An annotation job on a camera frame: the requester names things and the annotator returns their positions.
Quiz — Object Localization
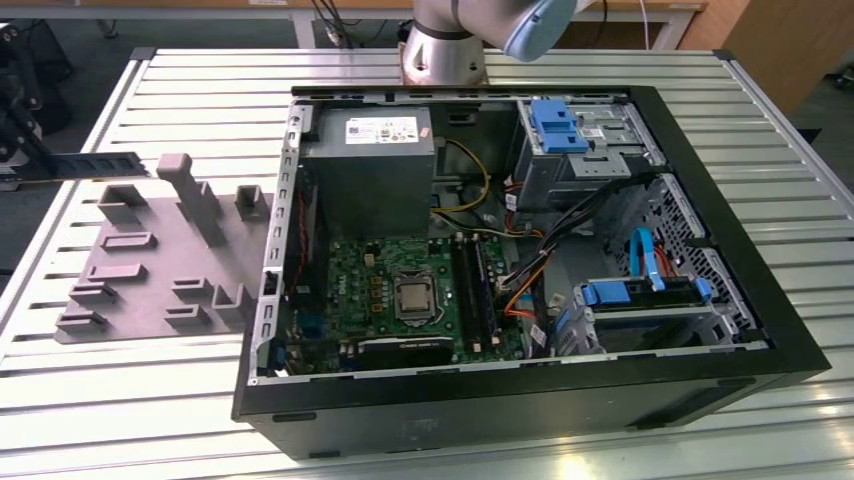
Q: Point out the silver CPU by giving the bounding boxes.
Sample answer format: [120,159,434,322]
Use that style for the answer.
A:
[397,282,437,309]

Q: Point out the grey power supply unit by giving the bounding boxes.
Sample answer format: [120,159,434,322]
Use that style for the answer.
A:
[303,105,441,237]

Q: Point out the black graphics card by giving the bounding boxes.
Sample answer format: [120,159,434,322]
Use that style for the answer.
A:
[338,335,454,372]

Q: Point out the orange wires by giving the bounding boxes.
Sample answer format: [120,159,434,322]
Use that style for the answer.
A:
[503,279,537,319]

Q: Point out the yellow wires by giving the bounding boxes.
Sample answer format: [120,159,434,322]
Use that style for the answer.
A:
[430,139,493,217]

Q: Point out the black chair base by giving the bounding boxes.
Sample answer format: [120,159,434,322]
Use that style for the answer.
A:
[825,64,854,92]

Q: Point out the green motherboard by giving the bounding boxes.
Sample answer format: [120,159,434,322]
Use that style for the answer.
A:
[283,235,535,375]

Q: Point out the wooden cabinet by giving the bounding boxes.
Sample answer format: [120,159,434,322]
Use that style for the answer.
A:
[678,0,854,116]

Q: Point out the blue flat wire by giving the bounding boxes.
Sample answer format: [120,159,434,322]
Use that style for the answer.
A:
[629,227,669,292]

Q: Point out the black PC case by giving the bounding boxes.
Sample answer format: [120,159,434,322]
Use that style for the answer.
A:
[230,84,834,460]

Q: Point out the CPU socket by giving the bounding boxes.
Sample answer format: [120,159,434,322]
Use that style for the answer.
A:
[389,269,447,327]

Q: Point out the metal disk bay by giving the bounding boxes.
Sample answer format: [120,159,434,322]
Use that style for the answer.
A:
[573,304,769,359]

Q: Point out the black wire bundle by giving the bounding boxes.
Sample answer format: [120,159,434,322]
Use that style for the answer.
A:
[498,177,660,294]

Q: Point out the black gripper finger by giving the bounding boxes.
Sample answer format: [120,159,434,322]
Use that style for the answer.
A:
[12,148,68,184]

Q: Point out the blue board connector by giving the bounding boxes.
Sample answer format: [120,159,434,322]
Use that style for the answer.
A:
[298,312,329,342]

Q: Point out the metal drive cage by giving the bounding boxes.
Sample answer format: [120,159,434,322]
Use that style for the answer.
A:
[514,98,668,210]

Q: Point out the blue drive bay latch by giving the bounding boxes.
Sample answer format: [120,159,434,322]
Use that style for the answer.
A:
[530,99,590,155]

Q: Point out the hard disk in blue carrier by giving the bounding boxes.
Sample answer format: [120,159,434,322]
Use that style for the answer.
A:
[578,276,714,315]

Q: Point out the black cable white plug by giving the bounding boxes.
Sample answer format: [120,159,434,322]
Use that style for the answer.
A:
[311,0,350,49]

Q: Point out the black RAM slot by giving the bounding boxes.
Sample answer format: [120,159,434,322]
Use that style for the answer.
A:
[450,232,487,354]

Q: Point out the grey parts rack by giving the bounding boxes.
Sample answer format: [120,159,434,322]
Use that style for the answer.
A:
[54,153,277,345]

